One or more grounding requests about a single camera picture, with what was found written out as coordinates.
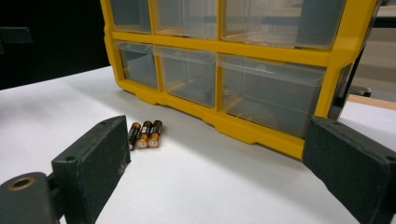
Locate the black copper battery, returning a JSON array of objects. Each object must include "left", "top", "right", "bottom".
[
  {"left": 128, "top": 121, "right": 143, "bottom": 151},
  {"left": 148, "top": 119, "right": 163, "bottom": 148},
  {"left": 135, "top": 120, "right": 153, "bottom": 149}
]

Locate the yellow black organizer cabinet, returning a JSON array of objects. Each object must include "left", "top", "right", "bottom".
[{"left": 100, "top": 0, "right": 382, "bottom": 161}]

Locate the set of clear drawers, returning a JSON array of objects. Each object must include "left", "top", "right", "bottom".
[{"left": 109, "top": 0, "right": 347, "bottom": 139}]

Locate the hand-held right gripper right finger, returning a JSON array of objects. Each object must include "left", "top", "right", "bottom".
[{"left": 302, "top": 115, "right": 396, "bottom": 224}]

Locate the black horizontal bar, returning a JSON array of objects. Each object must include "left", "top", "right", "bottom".
[{"left": 373, "top": 17, "right": 396, "bottom": 29}]

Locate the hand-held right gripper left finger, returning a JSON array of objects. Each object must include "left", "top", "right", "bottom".
[{"left": 50, "top": 115, "right": 132, "bottom": 224}]

